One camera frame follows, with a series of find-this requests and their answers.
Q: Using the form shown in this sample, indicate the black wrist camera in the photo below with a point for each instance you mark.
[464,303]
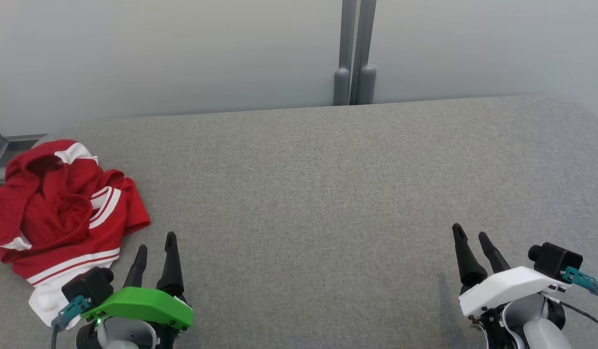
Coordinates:
[556,259]
[88,286]

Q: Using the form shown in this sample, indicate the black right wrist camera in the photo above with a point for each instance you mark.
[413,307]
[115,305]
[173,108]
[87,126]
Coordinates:
[556,259]

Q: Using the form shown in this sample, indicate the grey partition post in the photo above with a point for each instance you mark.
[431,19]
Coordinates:
[366,48]
[345,48]

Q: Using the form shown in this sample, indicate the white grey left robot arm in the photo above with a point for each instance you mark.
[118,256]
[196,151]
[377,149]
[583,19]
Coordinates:
[122,334]

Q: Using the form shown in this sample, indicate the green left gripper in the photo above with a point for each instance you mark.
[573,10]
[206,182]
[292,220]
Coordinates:
[144,303]

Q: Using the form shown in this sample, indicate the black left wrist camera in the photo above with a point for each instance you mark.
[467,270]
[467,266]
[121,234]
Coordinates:
[88,286]

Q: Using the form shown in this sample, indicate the red Bulls basketball jersey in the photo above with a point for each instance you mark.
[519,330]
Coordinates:
[124,208]

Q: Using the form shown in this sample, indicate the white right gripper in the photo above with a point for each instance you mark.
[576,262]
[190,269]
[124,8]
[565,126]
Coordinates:
[507,288]

